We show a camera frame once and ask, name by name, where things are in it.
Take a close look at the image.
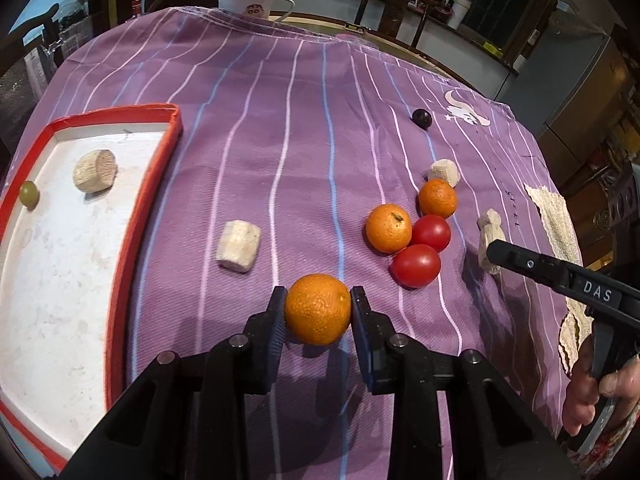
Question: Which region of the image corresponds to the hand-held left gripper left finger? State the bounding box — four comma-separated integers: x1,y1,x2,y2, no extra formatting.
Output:
59,286,288,480

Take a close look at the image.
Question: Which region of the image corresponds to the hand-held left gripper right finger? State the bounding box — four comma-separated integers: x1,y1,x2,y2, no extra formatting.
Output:
350,285,576,480

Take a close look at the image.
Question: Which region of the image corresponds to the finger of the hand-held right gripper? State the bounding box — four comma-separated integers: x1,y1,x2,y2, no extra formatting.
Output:
486,240,576,306

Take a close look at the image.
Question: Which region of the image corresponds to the orange mandarin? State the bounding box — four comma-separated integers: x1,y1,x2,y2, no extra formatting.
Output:
418,178,459,219
284,273,352,346
365,203,413,254

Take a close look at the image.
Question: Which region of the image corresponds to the red tomato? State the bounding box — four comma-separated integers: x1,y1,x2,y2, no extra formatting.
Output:
411,214,452,253
390,244,442,289

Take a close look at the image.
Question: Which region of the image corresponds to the red rimmed white tray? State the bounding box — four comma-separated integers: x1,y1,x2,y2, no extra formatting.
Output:
0,104,183,471

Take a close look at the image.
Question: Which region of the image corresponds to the person's right hand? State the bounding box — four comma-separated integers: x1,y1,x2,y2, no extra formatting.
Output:
561,334,640,438

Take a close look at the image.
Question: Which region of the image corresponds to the beige loofah cloth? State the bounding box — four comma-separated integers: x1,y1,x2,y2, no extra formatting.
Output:
523,183,596,376

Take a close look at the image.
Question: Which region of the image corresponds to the grey refrigerator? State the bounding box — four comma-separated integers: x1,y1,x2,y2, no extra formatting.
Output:
495,10,632,171

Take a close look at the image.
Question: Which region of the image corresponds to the purple striped cloth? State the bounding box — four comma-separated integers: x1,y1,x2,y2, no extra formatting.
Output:
20,6,586,480

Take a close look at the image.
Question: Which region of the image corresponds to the white tumbler with straw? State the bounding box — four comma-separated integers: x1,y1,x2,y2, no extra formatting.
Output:
446,0,473,31

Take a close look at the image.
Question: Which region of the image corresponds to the green grape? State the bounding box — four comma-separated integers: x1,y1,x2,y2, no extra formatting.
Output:
19,181,41,211

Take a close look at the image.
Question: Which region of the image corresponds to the dark wooden chair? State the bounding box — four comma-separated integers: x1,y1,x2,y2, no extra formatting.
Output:
357,0,438,48

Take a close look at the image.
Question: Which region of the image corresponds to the white mug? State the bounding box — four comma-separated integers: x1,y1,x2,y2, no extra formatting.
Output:
218,0,295,21

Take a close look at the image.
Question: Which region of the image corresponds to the curved wooden chair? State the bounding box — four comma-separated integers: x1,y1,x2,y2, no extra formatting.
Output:
0,2,61,63

